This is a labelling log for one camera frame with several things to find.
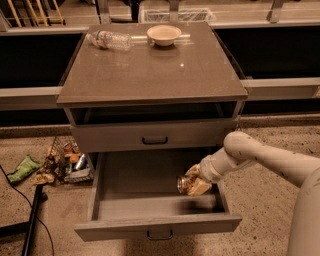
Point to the wire basket with items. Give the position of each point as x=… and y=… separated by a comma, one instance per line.
x=67, y=163

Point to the black stand leg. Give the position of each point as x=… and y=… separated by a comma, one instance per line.
x=27, y=228

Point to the yellow snack bag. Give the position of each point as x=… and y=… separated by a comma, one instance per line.
x=43, y=178

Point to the orange soda can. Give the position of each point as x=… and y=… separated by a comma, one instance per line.
x=185, y=184

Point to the open grey drawer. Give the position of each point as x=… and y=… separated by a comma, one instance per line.
x=135, y=196

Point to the closed grey drawer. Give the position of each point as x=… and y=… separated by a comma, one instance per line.
x=152, y=135

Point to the green chip bag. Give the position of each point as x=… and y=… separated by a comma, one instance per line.
x=25, y=168

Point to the grey drawer cabinet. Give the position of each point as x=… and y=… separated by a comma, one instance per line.
x=189, y=80

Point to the white bowl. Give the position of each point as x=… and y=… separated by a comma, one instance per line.
x=164, y=35

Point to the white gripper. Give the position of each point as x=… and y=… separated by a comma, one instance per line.
x=206, y=170

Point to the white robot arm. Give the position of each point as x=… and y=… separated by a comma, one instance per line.
x=240, y=149

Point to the clear plastic water bottle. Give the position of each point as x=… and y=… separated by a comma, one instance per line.
x=110, y=40

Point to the white wire bin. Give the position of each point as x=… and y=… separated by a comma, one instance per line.
x=183, y=15

